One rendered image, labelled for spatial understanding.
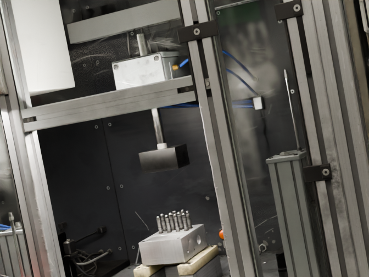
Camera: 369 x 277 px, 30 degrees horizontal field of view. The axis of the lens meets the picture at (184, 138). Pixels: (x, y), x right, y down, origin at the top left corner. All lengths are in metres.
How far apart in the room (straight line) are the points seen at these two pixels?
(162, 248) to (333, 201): 0.40
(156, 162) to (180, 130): 0.26
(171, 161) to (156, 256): 0.19
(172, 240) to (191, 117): 0.39
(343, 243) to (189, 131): 0.63
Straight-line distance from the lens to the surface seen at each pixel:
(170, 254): 1.39
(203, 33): 1.18
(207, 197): 1.67
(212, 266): 1.46
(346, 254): 1.16
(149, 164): 1.44
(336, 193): 1.14
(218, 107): 1.17
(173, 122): 1.68
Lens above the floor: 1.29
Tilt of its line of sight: 3 degrees down
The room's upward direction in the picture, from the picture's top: 11 degrees counter-clockwise
